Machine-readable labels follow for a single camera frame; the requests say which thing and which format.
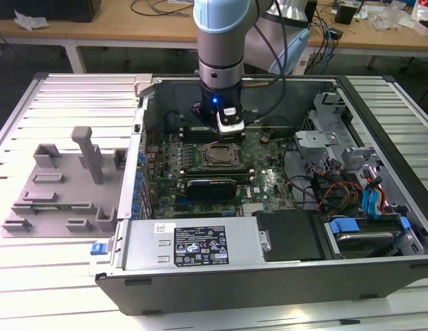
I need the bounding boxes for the metal socket cover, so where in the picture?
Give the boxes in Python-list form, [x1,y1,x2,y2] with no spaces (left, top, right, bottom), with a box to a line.
[201,143,243,168]

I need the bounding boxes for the silver CPU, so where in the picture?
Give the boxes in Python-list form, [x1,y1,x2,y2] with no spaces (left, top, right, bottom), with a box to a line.
[211,147,235,163]

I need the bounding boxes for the CPU socket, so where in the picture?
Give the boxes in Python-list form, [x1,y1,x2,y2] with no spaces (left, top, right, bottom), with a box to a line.
[199,141,244,169]

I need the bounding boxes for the black case fan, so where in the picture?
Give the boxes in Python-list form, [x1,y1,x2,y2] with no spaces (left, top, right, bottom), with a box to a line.
[164,110,183,134]

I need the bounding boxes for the black graphics card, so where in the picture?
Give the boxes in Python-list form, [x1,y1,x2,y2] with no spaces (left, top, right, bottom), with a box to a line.
[184,177,237,201]

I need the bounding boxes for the green motherboard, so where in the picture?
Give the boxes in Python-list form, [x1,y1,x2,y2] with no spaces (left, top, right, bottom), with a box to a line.
[141,127,300,220]

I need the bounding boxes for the silver chipset heatsink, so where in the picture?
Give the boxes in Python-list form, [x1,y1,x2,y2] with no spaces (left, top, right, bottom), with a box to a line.
[242,202,266,217]

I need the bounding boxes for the grey metal drive cage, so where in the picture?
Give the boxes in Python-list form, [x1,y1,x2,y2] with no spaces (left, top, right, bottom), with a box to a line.
[292,91,386,173]

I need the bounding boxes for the long wooden desk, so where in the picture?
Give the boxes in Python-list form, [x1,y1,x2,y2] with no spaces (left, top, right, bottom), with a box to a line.
[0,6,428,75]

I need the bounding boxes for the grey power supply unit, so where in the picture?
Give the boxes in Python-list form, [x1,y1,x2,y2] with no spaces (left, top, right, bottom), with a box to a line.
[123,217,267,272]

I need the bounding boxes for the black plastic shroud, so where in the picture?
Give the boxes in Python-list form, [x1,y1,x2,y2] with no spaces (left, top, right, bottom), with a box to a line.
[251,209,327,263]

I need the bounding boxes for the grey plastic parts rack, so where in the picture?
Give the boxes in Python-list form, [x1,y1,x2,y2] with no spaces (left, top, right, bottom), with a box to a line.
[0,126,128,239]

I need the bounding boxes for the small black box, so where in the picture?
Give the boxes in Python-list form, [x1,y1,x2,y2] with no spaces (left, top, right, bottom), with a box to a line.
[334,2,357,26]

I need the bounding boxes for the black open PC case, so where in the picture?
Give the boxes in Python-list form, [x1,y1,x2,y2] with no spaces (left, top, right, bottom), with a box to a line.
[95,74,428,317]

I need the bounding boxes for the large black box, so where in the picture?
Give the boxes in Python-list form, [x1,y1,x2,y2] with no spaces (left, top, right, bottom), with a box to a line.
[0,0,103,22]

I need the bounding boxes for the white crumpled plastic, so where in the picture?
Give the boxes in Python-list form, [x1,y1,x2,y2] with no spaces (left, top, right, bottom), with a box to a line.
[12,8,50,32]

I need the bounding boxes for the clear plastic bags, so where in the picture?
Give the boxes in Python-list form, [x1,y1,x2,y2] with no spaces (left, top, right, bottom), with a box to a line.
[371,5,414,32]

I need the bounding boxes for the hard disk in blue carrier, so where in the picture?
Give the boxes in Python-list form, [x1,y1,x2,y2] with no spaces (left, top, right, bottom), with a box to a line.
[324,216,411,260]

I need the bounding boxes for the red and white bag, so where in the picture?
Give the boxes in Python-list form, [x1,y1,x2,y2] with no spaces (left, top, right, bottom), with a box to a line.
[411,0,428,36]

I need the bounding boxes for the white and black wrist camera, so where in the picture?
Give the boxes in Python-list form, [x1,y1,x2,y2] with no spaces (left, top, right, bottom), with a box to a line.
[215,106,246,135]

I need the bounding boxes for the red yellow black wire bundle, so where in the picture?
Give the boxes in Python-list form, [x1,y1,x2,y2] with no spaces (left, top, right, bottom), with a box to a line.
[312,172,363,211]

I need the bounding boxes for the blue flat wire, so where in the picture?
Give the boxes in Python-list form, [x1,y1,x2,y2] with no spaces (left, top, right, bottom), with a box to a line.
[360,177,382,217]

